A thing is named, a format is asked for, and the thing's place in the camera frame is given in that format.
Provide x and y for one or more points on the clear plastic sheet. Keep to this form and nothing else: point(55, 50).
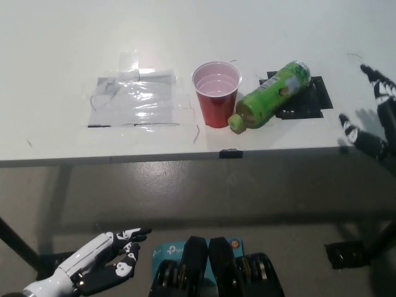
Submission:
point(136, 102)

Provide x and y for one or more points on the red plastic cup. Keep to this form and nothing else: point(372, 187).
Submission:
point(216, 105)

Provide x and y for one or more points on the black left robot body block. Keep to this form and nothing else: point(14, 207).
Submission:
point(193, 269)

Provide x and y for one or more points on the green tea plastic bottle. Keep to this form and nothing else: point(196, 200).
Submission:
point(269, 99)

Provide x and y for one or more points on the black table leg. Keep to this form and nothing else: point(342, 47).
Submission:
point(17, 241)

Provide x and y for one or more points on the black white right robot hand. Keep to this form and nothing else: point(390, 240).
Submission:
point(386, 123)

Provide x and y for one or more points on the teal tp-link cardboard box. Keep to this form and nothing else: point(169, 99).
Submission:
point(167, 250)

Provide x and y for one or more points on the black tape square patch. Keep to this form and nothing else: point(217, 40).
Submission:
point(315, 99)

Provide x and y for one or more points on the black floor tape patch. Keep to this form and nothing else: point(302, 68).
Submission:
point(345, 255)

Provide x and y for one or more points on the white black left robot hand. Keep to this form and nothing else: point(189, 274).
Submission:
point(89, 253)

